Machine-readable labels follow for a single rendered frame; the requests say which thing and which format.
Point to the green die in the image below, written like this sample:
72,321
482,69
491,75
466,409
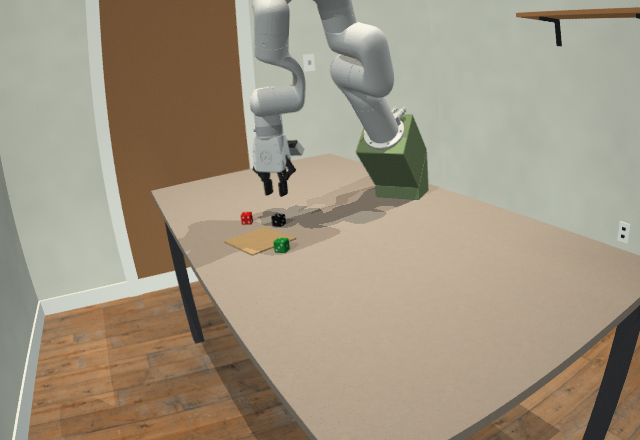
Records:
281,245

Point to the tan flat mat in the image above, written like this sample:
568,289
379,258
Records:
257,241

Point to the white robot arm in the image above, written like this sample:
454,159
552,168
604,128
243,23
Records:
345,36

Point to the red die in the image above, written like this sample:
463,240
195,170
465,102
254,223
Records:
246,218

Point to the black die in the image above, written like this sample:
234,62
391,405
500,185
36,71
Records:
278,220

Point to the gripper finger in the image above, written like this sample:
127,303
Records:
283,189
268,187

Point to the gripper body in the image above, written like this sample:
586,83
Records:
269,153

